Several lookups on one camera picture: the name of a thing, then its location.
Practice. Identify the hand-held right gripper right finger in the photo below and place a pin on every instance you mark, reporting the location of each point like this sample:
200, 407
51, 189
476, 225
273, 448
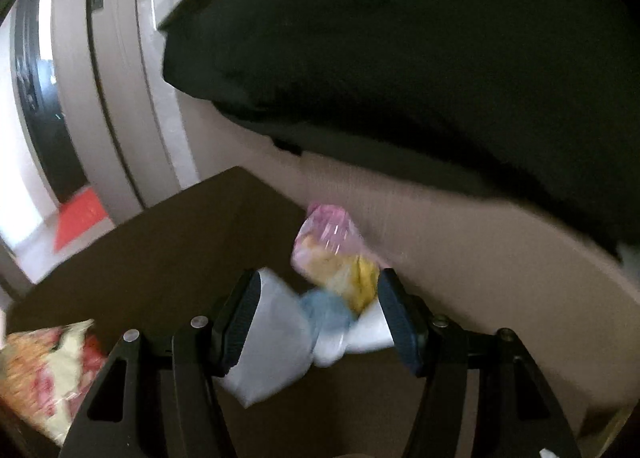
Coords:
400, 328

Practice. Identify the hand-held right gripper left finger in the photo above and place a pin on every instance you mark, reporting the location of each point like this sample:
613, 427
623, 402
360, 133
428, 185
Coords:
241, 325

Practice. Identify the white blue snack packet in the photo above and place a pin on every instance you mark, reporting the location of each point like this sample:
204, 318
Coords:
272, 338

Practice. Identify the red and cream snack bag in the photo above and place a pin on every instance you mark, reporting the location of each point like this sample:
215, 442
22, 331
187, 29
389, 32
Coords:
45, 378

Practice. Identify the clear pink plastic wrapper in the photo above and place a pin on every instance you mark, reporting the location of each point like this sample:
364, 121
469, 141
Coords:
325, 248

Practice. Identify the red sheet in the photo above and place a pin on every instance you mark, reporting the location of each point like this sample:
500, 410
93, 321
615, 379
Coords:
77, 218

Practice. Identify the dark glass door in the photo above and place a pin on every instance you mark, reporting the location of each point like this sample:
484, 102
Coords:
45, 113

